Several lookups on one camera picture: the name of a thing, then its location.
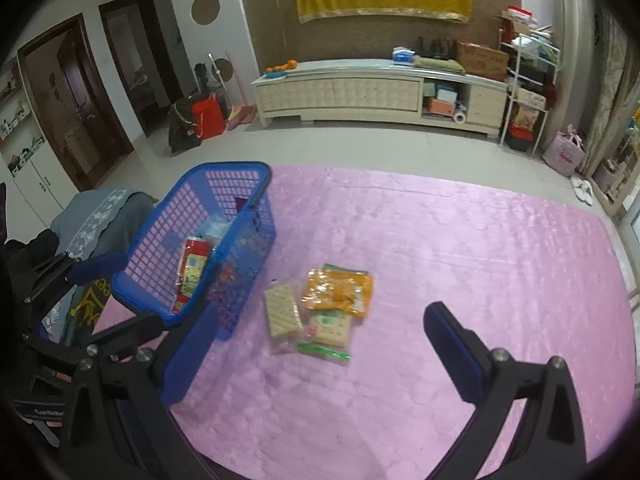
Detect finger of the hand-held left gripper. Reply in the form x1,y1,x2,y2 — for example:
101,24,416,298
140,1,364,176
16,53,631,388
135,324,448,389
20,311,168,368
17,251,127,311

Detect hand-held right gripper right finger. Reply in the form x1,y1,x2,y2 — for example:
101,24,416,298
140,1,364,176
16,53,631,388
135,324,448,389
422,301,588,480

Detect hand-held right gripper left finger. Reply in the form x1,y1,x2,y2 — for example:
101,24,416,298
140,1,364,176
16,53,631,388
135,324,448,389
59,305,221,480

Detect red snack packet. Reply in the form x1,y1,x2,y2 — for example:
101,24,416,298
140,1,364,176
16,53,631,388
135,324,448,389
171,237,213,314

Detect silver clear biscuit packet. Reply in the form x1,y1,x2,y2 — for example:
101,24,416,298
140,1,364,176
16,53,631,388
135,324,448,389
197,215,236,246

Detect blue plastic basket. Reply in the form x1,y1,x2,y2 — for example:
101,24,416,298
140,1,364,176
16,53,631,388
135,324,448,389
111,161,277,343

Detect dark cloth with yellow print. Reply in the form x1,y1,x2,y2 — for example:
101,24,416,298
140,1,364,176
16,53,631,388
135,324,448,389
65,280,113,341

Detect grey floral cloth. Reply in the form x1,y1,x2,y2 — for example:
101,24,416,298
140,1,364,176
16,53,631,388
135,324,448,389
50,188,156,266

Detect clear cracker packet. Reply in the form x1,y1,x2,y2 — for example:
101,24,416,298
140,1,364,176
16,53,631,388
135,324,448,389
263,283,305,356

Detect pink quilted blanket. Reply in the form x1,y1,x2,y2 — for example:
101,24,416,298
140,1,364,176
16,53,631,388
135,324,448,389
92,164,636,480

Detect white cabinet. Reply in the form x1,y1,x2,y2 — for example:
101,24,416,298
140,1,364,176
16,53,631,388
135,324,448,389
0,60,66,221

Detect green-edged cracker packet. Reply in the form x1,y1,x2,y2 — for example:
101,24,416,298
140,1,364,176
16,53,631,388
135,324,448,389
296,263,373,365

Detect orange snack packet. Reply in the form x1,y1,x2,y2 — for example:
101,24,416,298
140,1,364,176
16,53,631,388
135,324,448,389
300,268,374,317

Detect black bag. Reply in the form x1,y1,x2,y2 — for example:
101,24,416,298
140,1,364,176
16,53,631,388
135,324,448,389
167,97,203,153

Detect red bag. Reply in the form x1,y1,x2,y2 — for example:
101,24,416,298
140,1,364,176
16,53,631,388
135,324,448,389
191,95,227,140

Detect white slippers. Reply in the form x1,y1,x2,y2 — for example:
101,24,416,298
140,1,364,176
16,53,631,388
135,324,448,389
570,177,596,206

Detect pink flat box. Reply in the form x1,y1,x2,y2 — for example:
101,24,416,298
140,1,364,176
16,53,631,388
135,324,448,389
226,104,258,130

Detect pink bag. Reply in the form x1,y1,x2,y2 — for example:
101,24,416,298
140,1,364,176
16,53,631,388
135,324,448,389
542,127,586,177

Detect white metal rack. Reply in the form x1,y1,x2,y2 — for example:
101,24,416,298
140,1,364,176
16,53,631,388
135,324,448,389
498,25,561,153

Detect cream tv cabinet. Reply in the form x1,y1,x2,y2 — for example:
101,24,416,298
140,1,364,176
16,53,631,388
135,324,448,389
250,58,511,136

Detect green cushion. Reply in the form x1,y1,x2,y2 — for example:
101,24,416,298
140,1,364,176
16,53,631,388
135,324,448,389
412,55,466,75

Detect cardboard box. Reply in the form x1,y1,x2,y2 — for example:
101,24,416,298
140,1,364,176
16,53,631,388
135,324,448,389
455,41,510,81

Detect row of dark bottles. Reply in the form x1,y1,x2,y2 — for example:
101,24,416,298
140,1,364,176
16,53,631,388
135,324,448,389
417,36,456,58

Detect dark wooden door frame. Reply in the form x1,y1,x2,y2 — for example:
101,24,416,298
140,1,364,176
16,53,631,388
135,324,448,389
17,14,136,192
98,0,183,136

